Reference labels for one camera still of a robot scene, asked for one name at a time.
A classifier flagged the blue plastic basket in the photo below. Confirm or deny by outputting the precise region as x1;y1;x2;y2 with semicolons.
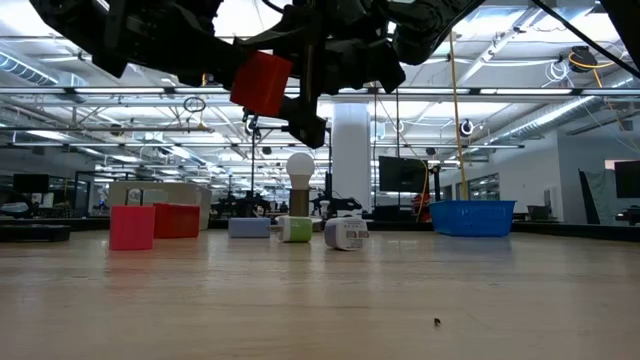
428;199;517;238

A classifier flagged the red charger with prongs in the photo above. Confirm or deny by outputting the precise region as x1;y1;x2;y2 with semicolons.
229;49;295;119

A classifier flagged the red rectangular box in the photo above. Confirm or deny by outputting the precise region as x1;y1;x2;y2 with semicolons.
152;202;202;240

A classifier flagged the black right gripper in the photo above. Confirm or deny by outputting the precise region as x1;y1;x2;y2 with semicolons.
233;0;406;149

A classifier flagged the white building column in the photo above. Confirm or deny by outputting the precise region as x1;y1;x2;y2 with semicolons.
331;102;373;214

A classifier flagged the white light bulb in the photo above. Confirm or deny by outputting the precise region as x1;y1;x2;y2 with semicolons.
285;151;317;191

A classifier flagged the light blue box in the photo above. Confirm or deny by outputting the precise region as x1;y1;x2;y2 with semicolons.
227;216;272;239

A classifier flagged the grey plastic bin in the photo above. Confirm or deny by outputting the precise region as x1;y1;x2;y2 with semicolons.
108;180;213;232

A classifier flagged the black monitor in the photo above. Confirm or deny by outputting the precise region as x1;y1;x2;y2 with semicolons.
613;160;640;200
378;155;426;194
12;173;50;195

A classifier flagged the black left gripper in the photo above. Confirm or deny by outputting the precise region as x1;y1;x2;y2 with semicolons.
92;0;246;87

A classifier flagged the black ceiling cable reel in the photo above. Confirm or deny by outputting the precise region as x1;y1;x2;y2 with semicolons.
568;44;594;72

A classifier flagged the yellow cable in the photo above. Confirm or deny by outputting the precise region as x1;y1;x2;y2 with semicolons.
417;159;432;224
447;30;469;202

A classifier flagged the green and white charger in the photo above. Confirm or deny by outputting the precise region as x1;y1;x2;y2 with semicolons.
269;214;314;244

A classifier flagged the black stand frame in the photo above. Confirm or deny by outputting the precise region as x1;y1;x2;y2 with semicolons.
248;124;334;221

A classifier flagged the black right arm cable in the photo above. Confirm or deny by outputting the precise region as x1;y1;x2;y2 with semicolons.
529;0;640;80

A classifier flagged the dark leaning panel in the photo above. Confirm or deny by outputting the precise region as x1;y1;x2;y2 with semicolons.
578;168;610;225

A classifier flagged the black aluminium table frame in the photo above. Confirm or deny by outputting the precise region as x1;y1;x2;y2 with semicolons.
0;215;640;244

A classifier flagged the small red block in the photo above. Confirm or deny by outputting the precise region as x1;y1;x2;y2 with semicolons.
108;204;156;252

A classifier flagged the distant black robot rig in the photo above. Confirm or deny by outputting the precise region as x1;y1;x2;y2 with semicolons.
209;192;281;220
309;195;364;220

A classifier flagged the purple and white charger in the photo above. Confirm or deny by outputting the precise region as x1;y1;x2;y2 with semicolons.
323;216;370;252

